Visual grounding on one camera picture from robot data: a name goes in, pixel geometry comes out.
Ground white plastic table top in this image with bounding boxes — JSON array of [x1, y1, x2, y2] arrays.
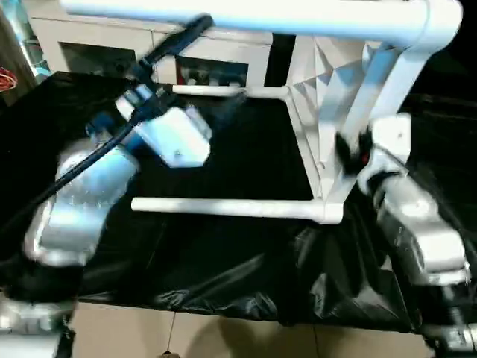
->
[[286, 0, 464, 226]]

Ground white plastic table leg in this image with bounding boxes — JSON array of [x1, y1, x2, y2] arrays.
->
[[170, 84, 293, 101], [130, 196, 345, 226], [58, 0, 464, 50]]

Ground white cabinet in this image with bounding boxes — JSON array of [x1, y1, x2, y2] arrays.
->
[[28, 9, 300, 92]]

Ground black plastic mat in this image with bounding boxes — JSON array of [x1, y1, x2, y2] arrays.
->
[[0, 71, 477, 333]]

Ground red wire hanger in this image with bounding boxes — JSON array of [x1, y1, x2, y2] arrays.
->
[[0, 67, 18, 92]]

